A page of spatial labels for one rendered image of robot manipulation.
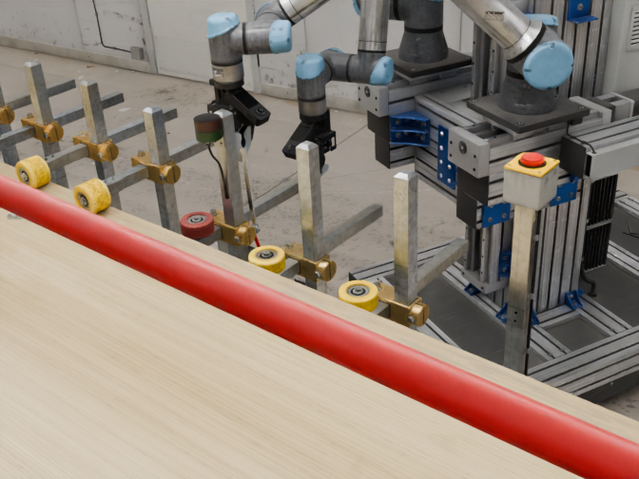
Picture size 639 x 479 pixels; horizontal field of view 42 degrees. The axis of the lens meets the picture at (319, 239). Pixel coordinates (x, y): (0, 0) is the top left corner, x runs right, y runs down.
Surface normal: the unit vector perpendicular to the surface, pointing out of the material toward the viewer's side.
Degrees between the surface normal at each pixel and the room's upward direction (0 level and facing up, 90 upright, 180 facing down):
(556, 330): 0
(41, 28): 90
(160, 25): 90
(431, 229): 0
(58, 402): 0
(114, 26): 90
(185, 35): 90
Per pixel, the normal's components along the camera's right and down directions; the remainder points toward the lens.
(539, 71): 0.09, 0.57
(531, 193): -0.63, 0.41
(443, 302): -0.05, -0.87
